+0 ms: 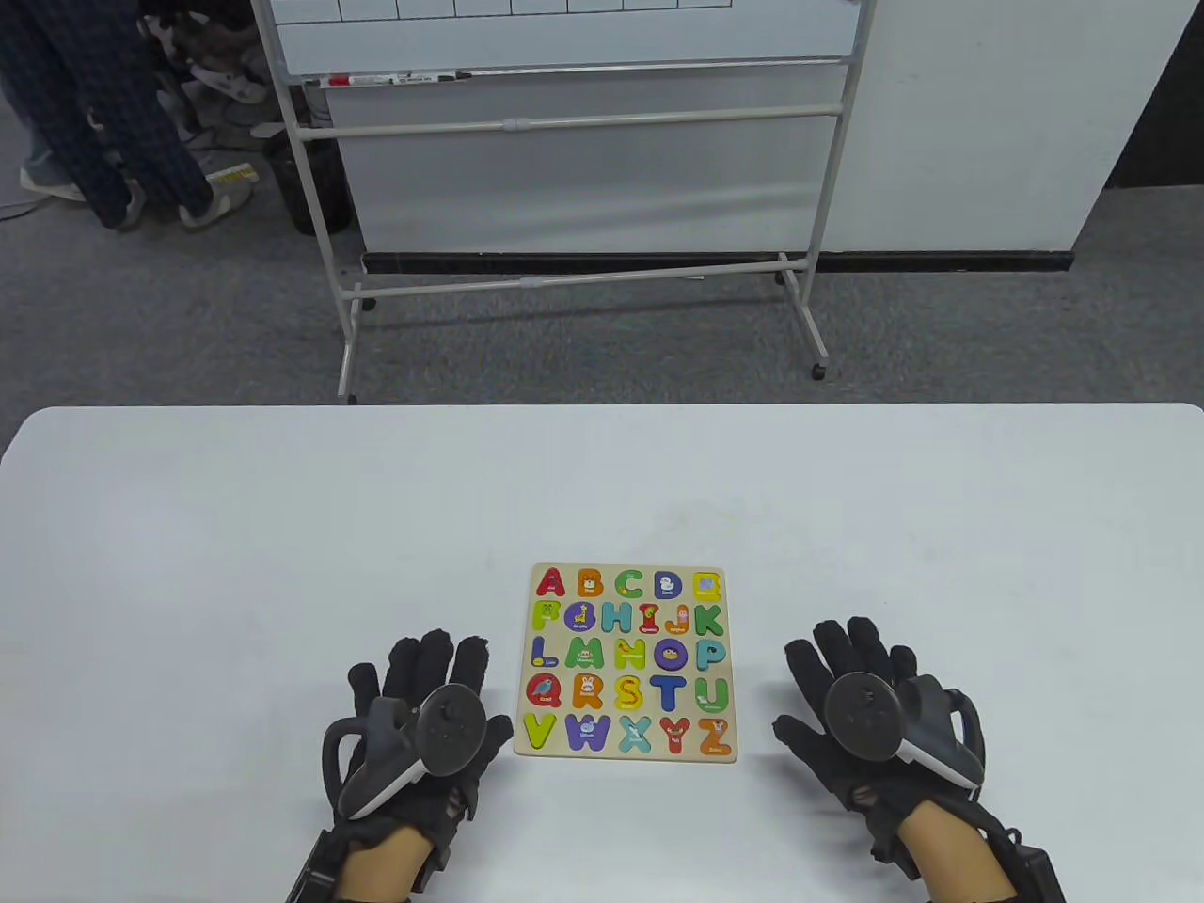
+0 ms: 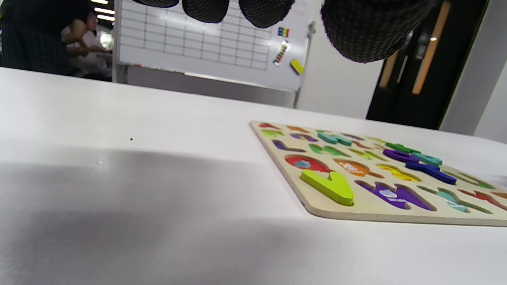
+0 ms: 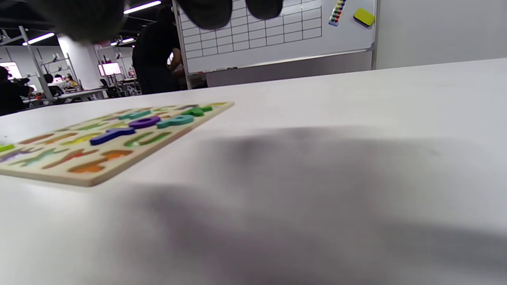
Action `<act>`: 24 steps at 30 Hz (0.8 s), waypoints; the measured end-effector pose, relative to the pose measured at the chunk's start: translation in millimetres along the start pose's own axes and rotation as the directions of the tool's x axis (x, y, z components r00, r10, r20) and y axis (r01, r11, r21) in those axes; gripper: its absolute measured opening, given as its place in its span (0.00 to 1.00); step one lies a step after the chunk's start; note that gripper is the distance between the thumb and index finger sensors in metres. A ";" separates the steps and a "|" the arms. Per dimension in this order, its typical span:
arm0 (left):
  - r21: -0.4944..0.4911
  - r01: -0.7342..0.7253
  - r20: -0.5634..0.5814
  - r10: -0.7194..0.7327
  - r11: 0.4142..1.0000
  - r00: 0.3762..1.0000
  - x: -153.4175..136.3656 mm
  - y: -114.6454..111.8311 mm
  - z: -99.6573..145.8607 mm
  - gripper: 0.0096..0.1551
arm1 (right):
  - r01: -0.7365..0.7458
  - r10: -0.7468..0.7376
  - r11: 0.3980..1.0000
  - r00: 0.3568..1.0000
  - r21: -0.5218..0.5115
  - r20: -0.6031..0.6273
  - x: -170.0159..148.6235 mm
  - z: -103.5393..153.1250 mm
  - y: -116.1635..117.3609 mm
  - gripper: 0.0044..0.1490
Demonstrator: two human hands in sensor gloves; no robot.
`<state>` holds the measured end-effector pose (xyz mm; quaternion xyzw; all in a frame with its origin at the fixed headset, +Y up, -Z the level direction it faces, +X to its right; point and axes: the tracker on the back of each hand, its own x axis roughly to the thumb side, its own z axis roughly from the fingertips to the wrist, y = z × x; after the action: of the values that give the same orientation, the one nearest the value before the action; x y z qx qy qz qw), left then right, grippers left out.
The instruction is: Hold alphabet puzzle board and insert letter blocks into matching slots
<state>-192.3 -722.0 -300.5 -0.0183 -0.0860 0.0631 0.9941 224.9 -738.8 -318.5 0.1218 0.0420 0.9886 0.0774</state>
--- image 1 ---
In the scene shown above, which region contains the person's left hand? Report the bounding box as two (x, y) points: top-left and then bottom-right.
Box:
(323, 630), (515, 871)

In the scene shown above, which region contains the person's right hand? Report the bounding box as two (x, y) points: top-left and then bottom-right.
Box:
(773, 617), (987, 862)

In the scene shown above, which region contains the group of colourful puzzle letters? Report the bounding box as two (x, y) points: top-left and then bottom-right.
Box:
(523, 567), (733, 756)

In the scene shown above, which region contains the wooden alphabet puzzle board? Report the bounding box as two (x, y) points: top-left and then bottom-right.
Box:
(513, 562), (739, 765)

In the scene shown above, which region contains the person's left forearm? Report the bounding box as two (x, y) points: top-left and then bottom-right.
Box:
(334, 823), (436, 899)

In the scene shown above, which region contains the person's right forearm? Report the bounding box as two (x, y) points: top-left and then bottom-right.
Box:
(894, 804), (1015, 903)

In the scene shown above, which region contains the grey right hand controller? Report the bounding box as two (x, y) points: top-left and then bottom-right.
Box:
(825, 673), (984, 789)

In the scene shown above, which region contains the grey hand controller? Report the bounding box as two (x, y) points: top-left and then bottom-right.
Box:
(339, 687), (488, 821)
(825, 673), (984, 789)

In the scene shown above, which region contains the grey left hand controller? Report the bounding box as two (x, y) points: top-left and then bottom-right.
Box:
(339, 687), (488, 821)

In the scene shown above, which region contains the black right wrist sensor box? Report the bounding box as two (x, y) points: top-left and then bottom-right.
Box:
(1006, 842), (1066, 903)

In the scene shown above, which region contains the black bin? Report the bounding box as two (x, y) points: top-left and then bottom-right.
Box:
(266, 141), (354, 236)

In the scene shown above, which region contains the pile of shoes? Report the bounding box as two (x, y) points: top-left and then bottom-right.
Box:
(136, 9), (288, 151)

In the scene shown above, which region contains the white rolling whiteboard stand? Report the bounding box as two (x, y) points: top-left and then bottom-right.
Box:
(249, 0), (880, 405)

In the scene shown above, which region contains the black left wrist sensor strap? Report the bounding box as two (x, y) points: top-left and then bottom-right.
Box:
(287, 828), (351, 903)

